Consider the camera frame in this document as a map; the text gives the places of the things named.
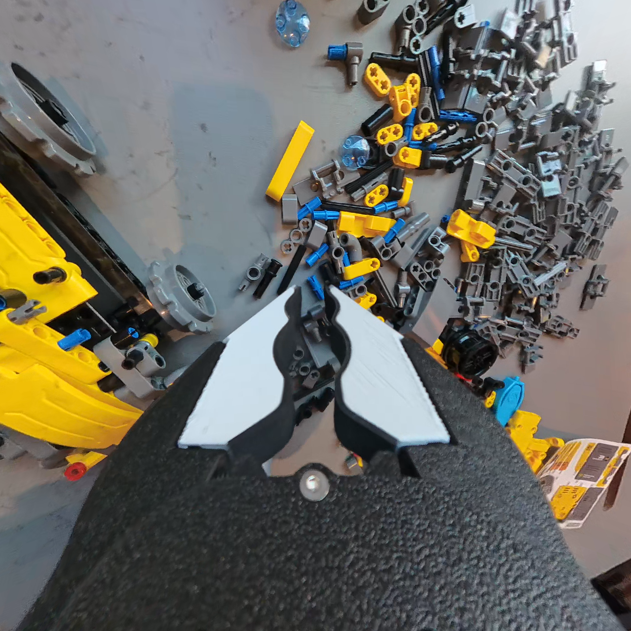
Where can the group of yellow beams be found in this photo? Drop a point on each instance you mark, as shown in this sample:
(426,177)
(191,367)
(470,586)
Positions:
(530,438)

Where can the blue curved piece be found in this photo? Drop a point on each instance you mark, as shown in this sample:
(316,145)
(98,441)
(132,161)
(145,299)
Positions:
(510,399)

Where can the short yellow brick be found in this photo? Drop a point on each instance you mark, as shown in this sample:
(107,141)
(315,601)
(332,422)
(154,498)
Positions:
(291,160)

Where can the pile of small dark pieces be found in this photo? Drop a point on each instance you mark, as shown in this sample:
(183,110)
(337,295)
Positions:
(517,197)

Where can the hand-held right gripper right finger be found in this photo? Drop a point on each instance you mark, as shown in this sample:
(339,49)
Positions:
(389,389)

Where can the yellow toy block vehicle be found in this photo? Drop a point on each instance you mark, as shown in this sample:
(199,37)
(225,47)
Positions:
(44,345)

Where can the grey desk with wooden edge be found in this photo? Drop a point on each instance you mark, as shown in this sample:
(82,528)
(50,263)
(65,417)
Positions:
(172,74)

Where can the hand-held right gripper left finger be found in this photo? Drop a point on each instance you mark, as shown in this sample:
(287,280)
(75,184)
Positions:
(236,389)

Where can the yellow sticker sheet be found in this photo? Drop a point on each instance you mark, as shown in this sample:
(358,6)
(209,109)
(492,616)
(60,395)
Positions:
(586,473)

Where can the transparent blue disc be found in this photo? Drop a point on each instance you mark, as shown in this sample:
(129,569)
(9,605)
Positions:
(293,22)

